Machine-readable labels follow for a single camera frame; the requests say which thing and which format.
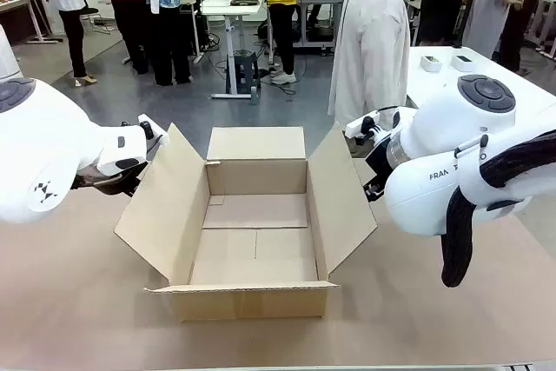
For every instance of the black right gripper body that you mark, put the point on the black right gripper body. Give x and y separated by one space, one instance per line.
380 158

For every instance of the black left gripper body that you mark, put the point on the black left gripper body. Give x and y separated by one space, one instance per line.
113 180

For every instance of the brown cardboard box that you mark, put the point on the brown cardboard box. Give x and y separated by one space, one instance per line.
256 214

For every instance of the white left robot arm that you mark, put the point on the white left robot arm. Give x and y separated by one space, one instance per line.
43 141

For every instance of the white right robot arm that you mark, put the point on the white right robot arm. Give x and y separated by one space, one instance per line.
434 197

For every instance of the white side table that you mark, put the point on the white side table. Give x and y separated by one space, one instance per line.
434 84

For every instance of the small white box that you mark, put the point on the small white box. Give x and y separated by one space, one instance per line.
431 63
463 62

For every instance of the person in white cardigan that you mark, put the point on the person in white cardigan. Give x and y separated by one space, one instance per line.
369 41

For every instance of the green bottle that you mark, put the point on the green bottle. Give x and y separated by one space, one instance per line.
254 95

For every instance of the person in floral shirt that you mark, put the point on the person in floral shirt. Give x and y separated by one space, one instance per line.
171 32

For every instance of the dark plastic stool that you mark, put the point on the dark plastic stool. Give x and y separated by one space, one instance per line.
243 71

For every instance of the person in black clothes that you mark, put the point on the person in black clothes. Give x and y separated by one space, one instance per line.
438 6

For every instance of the person in pink shirt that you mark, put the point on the person in pink shirt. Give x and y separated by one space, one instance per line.
126 6

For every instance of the person in yellow shirt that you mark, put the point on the person in yellow shirt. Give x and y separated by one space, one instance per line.
282 6

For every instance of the wooden shelf table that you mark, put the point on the wooden shelf table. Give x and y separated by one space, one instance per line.
21 10

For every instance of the white standing desk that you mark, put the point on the white standing desk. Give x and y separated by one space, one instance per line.
230 8

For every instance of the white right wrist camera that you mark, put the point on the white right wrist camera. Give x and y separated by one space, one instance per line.
360 124

